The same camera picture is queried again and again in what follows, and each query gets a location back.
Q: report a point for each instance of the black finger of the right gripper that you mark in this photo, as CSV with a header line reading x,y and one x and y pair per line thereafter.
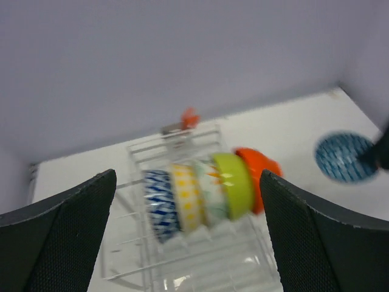
x,y
377,155

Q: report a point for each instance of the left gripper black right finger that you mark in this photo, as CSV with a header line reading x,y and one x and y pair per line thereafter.
x,y
321,246

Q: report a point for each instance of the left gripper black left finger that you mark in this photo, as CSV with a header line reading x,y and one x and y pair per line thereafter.
x,y
52,244

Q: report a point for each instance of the teal triangle pattern bowl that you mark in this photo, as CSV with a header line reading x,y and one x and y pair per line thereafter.
x,y
337,156

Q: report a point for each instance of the red rim zigzag bowl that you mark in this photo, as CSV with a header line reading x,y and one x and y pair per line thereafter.
x,y
160,204

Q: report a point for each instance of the lime green bowl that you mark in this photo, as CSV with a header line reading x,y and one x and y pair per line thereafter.
x,y
237,184

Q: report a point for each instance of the white green orange patterned bowl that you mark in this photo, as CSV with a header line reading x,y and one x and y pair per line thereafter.
x,y
214,199

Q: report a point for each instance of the yellow rim patterned bowl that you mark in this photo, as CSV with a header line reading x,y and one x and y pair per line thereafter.
x,y
187,195

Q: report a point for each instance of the orange clip on grey block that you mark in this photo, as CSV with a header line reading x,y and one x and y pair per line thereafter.
x,y
189,120

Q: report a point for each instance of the white wire dish rack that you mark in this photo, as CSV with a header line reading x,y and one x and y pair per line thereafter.
x,y
141,252

